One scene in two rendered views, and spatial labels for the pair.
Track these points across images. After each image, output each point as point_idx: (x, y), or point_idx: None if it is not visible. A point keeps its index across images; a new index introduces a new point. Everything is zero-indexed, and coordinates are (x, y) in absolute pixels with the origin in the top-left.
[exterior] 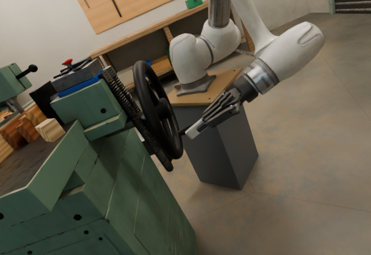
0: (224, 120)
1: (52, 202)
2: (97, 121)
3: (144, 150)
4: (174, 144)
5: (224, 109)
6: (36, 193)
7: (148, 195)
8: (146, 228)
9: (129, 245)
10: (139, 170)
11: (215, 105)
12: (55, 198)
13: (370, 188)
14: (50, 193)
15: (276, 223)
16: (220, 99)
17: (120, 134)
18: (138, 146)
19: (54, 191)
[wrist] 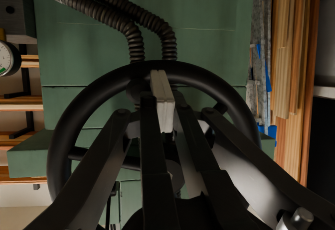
0: (256, 147)
1: (270, 142)
2: None
3: (50, 24)
4: (222, 114)
5: (254, 207)
6: (272, 155)
7: None
8: None
9: (250, 35)
10: None
11: (112, 177)
12: (267, 141)
13: None
14: (266, 147)
15: None
16: (95, 222)
17: (113, 104)
18: (68, 48)
19: (263, 145)
